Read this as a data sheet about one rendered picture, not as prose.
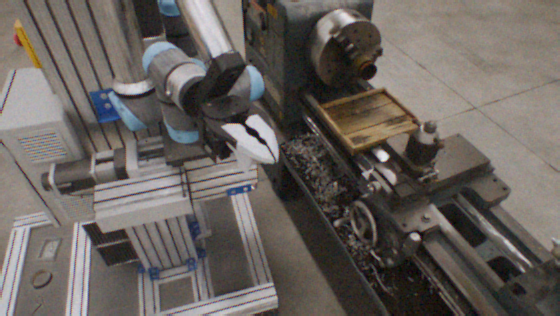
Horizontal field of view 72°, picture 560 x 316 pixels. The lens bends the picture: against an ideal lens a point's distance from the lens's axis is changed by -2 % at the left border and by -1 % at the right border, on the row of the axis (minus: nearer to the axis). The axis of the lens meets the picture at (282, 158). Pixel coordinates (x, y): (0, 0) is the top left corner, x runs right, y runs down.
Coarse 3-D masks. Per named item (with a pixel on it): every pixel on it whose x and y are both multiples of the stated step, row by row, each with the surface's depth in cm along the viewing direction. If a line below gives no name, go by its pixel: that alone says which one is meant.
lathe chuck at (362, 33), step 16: (336, 16) 158; (352, 16) 156; (320, 32) 158; (352, 32) 157; (368, 32) 160; (320, 48) 157; (336, 48) 159; (320, 64) 161; (336, 64) 165; (352, 80) 175
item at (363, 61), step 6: (360, 60) 156; (366, 60) 155; (372, 60) 156; (354, 66) 157; (360, 66) 155; (366, 66) 153; (372, 66) 154; (354, 72) 159; (360, 72) 155; (366, 72) 161; (372, 72) 159; (366, 78) 157
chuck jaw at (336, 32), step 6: (336, 30) 154; (336, 36) 155; (342, 36) 153; (342, 42) 153; (348, 42) 154; (342, 48) 157; (348, 48) 155; (354, 48) 155; (348, 54) 156; (354, 54) 156; (354, 60) 157
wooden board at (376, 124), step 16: (352, 96) 174; (368, 96) 177; (384, 96) 177; (320, 112) 168; (336, 112) 169; (352, 112) 169; (368, 112) 169; (384, 112) 169; (400, 112) 169; (336, 128) 158; (352, 128) 161; (368, 128) 161; (384, 128) 161; (400, 128) 161; (352, 144) 152; (368, 144) 152
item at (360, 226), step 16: (352, 208) 149; (368, 208) 144; (352, 224) 153; (368, 224) 141; (384, 224) 136; (368, 240) 146; (384, 240) 133; (400, 240) 128; (384, 256) 141; (400, 256) 137
